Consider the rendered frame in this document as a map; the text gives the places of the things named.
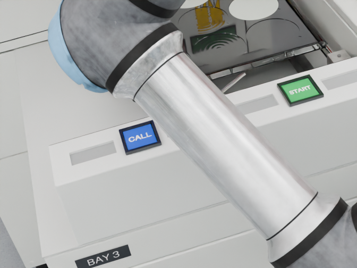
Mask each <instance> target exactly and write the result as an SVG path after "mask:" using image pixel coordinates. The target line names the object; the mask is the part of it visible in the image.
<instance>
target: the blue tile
mask: <svg viewBox="0 0 357 268"><path fill-rule="evenodd" d="M123 136H124V139H125V143H126V146H127V149H128V150H131V149H134V148H137V147H141V146H144V145H148V144H152V143H155V142H157V139H156V136H155V133H154V131H153V128H152V126H151V124H148V125H144V126H142V127H138V128H135V129H131V130H128V131H125V132H123Z"/></svg>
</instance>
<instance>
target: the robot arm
mask: <svg viewBox="0 0 357 268"><path fill-rule="evenodd" d="M185 1H186V0H62V1H61V2H60V4H59V7H58V10H57V12H56V13H55V15H54V16H53V18H52V19H51V21H50V23H49V26H48V43H49V47H50V50H51V52H52V55H53V57H54V58H55V60H56V62H57V63H58V65H59V66H60V67H61V69H62V70H63V71H64V72H65V73H66V74H67V75H68V76H69V77H70V78H71V79H72V80H73V81H74V82H75V83H77V84H78V85H81V84H83V85H84V88H85V89H86V90H89V91H92V92H94V93H105V92H108V91H109V92H110V93H111V94H112V95H113V96H114V97H115V98H128V99H133V100H134V101H135V102H136V103H137V104H138V105H139V106H140V107H141V108H142V109H143V110H144V111H145V112H146V113H147V114H148V115H149V116H150V118H151V119H152V120H153V121H154V122H155V123H156V124H157V125H158V126H159V127H160V128H161V129H162V131H163V132H164V133H166V134H167V136H168V137H169V138H170V139H171V140H172V141H173V142H174V143H175V144H176V145H177V147H178V148H179V149H180V150H181V151H182V152H183V153H184V154H185V155H186V156H187V157H188V158H189V159H190V160H191V161H192V162H193V163H194V164H195V166H196V167H197V168H198V169H199V170H200V171H201V172H202V173H203V174H204V175H205V176H206V177H207V178H208V179H209V180H210V181H211V182H212V184H213V185H214V186H215V187H216V188H217V189H218V190H219V191H220V192H221V193H222V194H223V195H224V196H225V197H226V198H227V199H228V200H229V201H230V203H231V204H232V205H233V206H234V207H235V208H236V209H237V210H238V211H239V212H240V213H241V214H242V215H243V216H244V217H245V218H246V219H247V220H248V222H249V223H250V224H251V225H252V226H253V227H254V228H255V229H256V230H257V231H258V232H259V233H260V234H261V235H262V236H263V237H264V238H265V240H266V241H267V260H268V261H269V262H270V264H271V265H272V266H273V267H274V268H357V202H356V203H355V204H354V205H353V206H352V207H350V206H349V205H348V204H347V203H346V202H345V201H344V200H343V199H342V198H341V197H340V196H339V195H338V194H323V193H320V192H317V191H316V189H315V188H314V187H313V186H312V185H311V184H310V183H309V182H308V181H307V180H306V179H305V178H304V177H303V176H302V174H301V173H300V172H299V171H298V170H297V169H296V168H295V167H294V166H293V165H292V164H291V163H290V162H289V161H288V160H287V159H286V158H285V157H284V156H283V155H282V154H281V153H280V152H279V151H278V150H277V149H276V148H275V146H274V145H273V144H272V143H271V142H270V141H269V140H268V139H267V138H266V137H265V136H264V135H263V134H262V133H261V132H260V131H259V130H258V129H257V128H256V127H255V126H254V125H253V124H252V123H251V122H250V121H249V120H248V118H247V117H246V116H245V115H244V114H243V113H242V112H241V111H240V110H239V109H238V108H237V107H236V106H235V105H234V104H233V103H232V102H231V101H230V100H229V99H228V98H227V97H226V96H225V95H224V94H223V93H222V92H221V90H220V89H219V88H218V87H217V86H216V85H215V84H214V83H213V82H212V81H211V80H210V79H209V78H208V77H207V76H206V75H205V74H204V73H203V72H202V71H201V70H200V69H199V68H198V67H197V66H196V65H195V63H194V62H193V61H192V60H191V59H190V58H189V57H188V56H187V55H186V54H185V53H184V52H183V48H182V44H183V34H182V32H181V31H180V30H179V29H178V28H177V27H176V26H175V25H174V24H173V22H172V21H171V18H172V17H173V16H174V14H175V13H176V12H177V11H178V10H179V8H180V7H181V6H182V5H183V3H184V2H185Z"/></svg>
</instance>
